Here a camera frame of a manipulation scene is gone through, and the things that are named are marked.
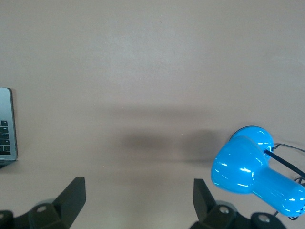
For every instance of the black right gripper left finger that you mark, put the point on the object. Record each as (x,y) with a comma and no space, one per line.
(64,205)

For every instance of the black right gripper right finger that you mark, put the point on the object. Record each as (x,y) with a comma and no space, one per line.
(209,210)

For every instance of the grey aluminium laptop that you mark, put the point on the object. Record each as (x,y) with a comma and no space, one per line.
(6,107)

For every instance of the blue desk lamp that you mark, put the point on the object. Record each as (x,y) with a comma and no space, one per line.
(238,167)

